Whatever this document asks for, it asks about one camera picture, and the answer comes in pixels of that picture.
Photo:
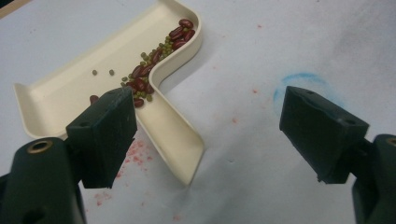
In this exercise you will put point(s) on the pile of red green beans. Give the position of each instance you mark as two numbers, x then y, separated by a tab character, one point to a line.
146	70

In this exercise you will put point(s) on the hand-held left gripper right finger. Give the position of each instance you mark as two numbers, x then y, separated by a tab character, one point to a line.
320	137

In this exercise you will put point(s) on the cream plastic dustpan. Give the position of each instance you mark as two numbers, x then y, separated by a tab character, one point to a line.
93	62

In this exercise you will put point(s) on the white table cover sheet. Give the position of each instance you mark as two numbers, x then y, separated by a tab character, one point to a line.
264	46

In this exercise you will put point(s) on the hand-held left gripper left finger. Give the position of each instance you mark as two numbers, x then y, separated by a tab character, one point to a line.
102	137

